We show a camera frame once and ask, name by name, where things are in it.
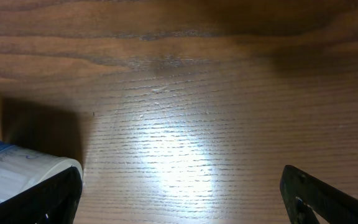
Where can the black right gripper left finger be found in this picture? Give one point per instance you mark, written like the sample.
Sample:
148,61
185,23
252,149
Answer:
54,200

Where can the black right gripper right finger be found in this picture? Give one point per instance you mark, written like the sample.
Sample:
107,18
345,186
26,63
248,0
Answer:
305,197

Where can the blue white round tub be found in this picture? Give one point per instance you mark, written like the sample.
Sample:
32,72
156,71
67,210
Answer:
21,169

